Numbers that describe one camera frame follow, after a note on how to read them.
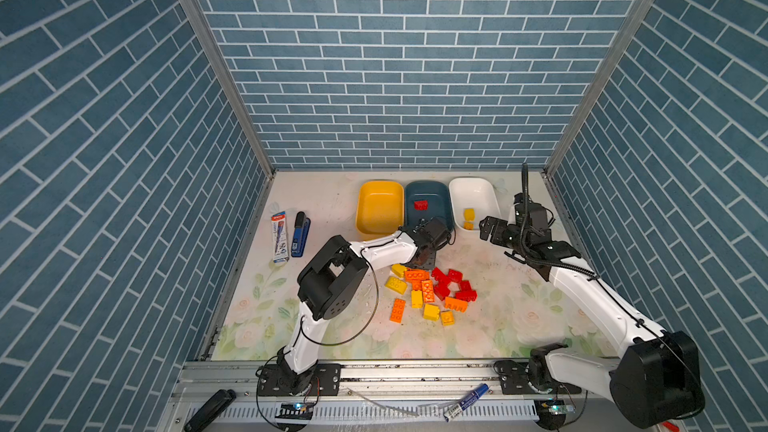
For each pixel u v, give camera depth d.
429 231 0.76
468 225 0.99
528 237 0.63
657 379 0.40
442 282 0.89
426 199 1.11
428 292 0.87
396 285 0.89
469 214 1.08
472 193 1.10
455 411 0.69
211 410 0.68
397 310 0.85
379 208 1.12
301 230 0.99
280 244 0.98
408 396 0.73
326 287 0.51
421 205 1.08
